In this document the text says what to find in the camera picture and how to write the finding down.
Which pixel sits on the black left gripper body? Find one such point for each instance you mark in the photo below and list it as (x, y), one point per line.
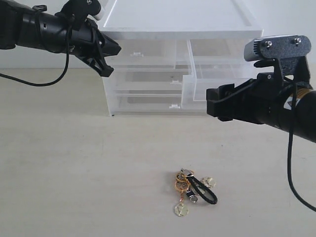
(86, 43)

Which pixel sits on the middle wide drawer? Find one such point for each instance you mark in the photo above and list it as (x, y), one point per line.
(150, 80)

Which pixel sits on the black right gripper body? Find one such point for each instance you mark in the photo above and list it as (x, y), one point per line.
(255, 101)

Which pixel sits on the bottom wide drawer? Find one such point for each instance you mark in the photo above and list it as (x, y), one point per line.
(153, 103)

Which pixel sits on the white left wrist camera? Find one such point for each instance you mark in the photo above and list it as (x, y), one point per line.
(93, 8)

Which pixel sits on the white translucent drawer cabinet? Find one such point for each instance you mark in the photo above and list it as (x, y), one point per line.
(179, 20)

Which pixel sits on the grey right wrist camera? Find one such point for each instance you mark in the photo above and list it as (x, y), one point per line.
(287, 54)

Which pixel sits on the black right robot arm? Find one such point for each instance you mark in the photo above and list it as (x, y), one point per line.
(283, 104)

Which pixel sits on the black strap gold keychain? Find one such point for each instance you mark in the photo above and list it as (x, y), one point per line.
(189, 186)

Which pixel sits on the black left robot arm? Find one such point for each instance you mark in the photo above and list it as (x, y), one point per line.
(33, 27)

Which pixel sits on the wide drawer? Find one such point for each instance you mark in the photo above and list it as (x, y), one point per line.
(150, 80)
(153, 103)

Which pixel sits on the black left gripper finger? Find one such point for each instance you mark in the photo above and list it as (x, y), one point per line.
(106, 46)
(99, 65)

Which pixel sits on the small drawer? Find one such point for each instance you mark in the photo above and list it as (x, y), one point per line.
(218, 62)
(144, 54)

